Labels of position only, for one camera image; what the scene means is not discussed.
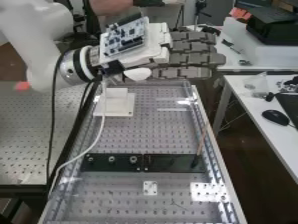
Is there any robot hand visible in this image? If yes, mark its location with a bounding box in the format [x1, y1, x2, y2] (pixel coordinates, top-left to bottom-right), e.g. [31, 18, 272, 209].
[97, 15, 227, 82]

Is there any person's forearm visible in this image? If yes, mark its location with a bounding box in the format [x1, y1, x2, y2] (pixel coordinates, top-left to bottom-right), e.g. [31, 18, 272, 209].
[94, 0, 187, 17]

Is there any small white box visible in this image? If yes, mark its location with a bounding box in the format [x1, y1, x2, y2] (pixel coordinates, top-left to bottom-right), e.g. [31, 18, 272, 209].
[91, 87, 135, 118]

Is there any red tray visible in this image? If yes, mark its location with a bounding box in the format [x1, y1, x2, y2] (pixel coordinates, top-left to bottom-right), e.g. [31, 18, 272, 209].
[228, 6, 252, 22]

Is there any white desk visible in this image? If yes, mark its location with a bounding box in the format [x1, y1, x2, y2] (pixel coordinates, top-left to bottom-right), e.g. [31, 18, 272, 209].
[211, 74, 298, 185]
[215, 16, 298, 73]

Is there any black machine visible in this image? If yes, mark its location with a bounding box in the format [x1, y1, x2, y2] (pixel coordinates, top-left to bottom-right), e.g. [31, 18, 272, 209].
[244, 4, 298, 46]

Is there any thin stick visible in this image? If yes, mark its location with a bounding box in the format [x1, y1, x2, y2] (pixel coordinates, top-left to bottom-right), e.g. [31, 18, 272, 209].
[192, 121, 210, 168]

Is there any black computer mouse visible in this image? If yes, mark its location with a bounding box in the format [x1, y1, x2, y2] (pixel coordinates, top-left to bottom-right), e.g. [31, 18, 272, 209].
[260, 109, 291, 127]

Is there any black plate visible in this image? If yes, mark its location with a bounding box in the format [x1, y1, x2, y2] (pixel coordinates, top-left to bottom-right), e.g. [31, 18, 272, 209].
[79, 152, 207, 174]

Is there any clear box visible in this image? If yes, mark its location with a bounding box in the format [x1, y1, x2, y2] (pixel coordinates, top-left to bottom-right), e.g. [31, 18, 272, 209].
[37, 79, 248, 224]

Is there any white cable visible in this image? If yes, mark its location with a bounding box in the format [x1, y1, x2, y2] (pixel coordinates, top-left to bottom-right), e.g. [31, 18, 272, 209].
[46, 79, 107, 198]

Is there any black cable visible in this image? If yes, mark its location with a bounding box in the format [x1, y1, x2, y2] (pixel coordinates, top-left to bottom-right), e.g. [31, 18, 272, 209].
[45, 59, 61, 184]

